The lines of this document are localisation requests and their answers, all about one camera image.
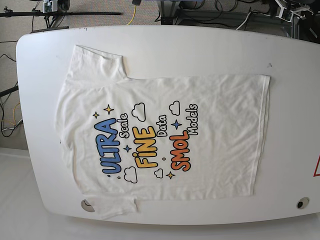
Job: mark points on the right table cable grommet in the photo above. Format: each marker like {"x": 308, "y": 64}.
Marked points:
{"x": 303, "y": 203}

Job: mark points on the white printed T-shirt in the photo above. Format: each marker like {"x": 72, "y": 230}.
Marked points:
{"x": 183, "y": 138}

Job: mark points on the grey metal frame base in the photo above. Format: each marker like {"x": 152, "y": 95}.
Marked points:
{"x": 241, "y": 16}

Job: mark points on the table cable grommet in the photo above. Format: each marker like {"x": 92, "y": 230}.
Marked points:
{"x": 86, "y": 206}
{"x": 303, "y": 203}

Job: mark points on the black tripod stand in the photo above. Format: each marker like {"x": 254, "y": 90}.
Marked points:
{"x": 53, "y": 20}

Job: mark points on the red triangle warning sticker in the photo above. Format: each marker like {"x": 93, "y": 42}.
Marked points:
{"x": 317, "y": 169}

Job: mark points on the left table cable grommet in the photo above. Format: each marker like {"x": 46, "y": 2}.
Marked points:
{"x": 86, "y": 206}

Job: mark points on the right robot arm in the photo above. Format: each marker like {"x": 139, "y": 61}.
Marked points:
{"x": 51, "y": 6}

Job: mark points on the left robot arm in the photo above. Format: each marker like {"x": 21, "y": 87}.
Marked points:
{"x": 290, "y": 9}

